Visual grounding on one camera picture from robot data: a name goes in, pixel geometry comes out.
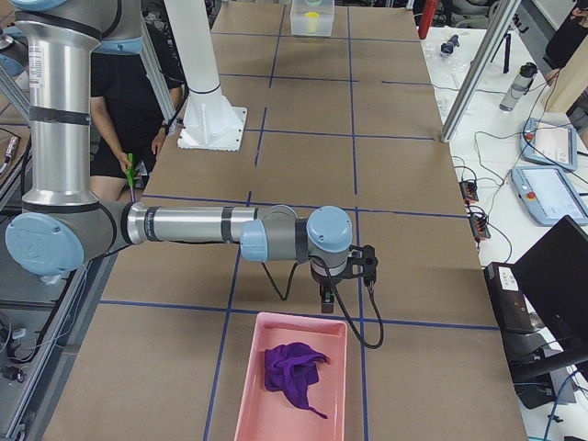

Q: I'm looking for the teach pendant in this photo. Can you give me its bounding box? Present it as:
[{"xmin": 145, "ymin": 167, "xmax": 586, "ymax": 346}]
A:
[
  {"xmin": 520, "ymin": 118, "xmax": 578, "ymax": 172},
  {"xmin": 510, "ymin": 165, "xmax": 587, "ymax": 226}
]

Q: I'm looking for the clear plastic box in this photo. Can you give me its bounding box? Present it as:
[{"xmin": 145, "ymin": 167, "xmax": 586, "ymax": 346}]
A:
[{"xmin": 289, "ymin": 0, "xmax": 334, "ymax": 37}]

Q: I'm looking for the yellow paper cup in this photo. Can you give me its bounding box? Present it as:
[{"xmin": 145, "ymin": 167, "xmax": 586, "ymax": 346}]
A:
[{"xmin": 304, "ymin": 11, "xmax": 321, "ymax": 34}]

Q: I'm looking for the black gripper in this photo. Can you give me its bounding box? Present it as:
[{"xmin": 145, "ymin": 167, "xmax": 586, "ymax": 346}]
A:
[{"xmin": 311, "ymin": 263, "xmax": 343, "ymax": 313}]

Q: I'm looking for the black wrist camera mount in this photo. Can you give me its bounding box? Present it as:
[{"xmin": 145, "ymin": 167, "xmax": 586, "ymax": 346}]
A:
[{"xmin": 342, "ymin": 244, "xmax": 379, "ymax": 288}]

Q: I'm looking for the black monitor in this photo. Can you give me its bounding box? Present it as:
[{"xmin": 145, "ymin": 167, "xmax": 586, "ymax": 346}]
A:
[{"xmin": 511, "ymin": 215, "xmax": 587, "ymax": 382}]

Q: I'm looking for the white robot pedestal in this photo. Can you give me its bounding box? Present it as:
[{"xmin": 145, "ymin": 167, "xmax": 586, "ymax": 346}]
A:
[{"xmin": 164, "ymin": 0, "xmax": 247, "ymax": 152}]

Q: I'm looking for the green handled tool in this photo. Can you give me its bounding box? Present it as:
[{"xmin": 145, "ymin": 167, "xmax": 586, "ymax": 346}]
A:
[{"xmin": 126, "ymin": 153, "xmax": 136, "ymax": 187}]

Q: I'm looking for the near teach pendant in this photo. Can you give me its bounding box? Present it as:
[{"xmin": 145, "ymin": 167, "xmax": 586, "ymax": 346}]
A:
[{"xmin": 510, "ymin": 165, "xmax": 587, "ymax": 226}]

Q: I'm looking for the far teach pendant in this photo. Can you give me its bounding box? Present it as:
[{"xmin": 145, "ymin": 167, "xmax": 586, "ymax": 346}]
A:
[{"xmin": 520, "ymin": 118, "xmax": 578, "ymax": 172}]

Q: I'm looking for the clear water bottle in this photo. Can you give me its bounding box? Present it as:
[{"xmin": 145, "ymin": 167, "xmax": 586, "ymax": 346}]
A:
[{"xmin": 499, "ymin": 62, "xmax": 537, "ymax": 112}]

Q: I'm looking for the aluminium frame post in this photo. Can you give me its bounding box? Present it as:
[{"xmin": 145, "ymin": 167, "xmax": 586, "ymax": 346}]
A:
[{"xmin": 440, "ymin": 0, "xmax": 521, "ymax": 143}]

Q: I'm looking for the black desktop device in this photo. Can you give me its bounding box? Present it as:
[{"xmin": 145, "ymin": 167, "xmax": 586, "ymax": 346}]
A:
[{"xmin": 483, "ymin": 262, "xmax": 534, "ymax": 334}]

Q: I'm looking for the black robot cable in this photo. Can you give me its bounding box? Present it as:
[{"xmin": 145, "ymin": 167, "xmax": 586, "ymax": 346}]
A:
[{"xmin": 261, "ymin": 256, "xmax": 385, "ymax": 350}]

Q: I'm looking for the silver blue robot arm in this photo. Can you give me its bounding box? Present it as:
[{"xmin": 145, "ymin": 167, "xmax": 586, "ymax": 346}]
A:
[{"xmin": 6, "ymin": 1, "xmax": 354, "ymax": 312}]

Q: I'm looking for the folded blue umbrella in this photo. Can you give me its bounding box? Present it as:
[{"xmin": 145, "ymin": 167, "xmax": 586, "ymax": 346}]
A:
[{"xmin": 440, "ymin": 34, "xmax": 459, "ymax": 56}]

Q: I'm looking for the red cylinder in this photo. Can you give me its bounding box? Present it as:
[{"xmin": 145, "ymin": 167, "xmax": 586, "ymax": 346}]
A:
[{"xmin": 418, "ymin": 0, "xmax": 438, "ymax": 40}]

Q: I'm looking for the pink plastic bin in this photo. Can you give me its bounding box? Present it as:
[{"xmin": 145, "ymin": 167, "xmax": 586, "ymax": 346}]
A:
[{"xmin": 234, "ymin": 312, "xmax": 347, "ymax": 440}]

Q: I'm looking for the purple cloth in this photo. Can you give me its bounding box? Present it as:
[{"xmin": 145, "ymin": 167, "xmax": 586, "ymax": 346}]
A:
[{"xmin": 264, "ymin": 342, "xmax": 328, "ymax": 419}]

